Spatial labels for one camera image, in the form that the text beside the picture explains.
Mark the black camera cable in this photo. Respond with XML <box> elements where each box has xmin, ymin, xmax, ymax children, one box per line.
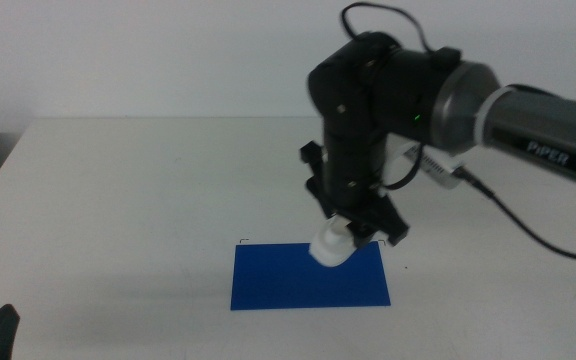
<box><xmin>453</xmin><ymin>167</ymin><xmax>576</xmax><ymax>263</ymax></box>

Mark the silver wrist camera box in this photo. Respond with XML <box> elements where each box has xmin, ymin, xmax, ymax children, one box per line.
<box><xmin>401</xmin><ymin>142</ymin><xmax>465</xmax><ymax>191</ymax></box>

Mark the blue rectangular mat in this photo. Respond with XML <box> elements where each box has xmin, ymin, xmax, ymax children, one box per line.
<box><xmin>230</xmin><ymin>241</ymin><xmax>392</xmax><ymax>311</ymax></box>

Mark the white sandal with coloured straps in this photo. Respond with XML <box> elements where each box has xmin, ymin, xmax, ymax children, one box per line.
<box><xmin>309</xmin><ymin>214</ymin><xmax>360</xmax><ymax>269</ymax></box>

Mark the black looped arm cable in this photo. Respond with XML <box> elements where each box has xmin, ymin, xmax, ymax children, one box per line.
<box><xmin>340</xmin><ymin>1</ymin><xmax>437</xmax><ymax>54</ymax></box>

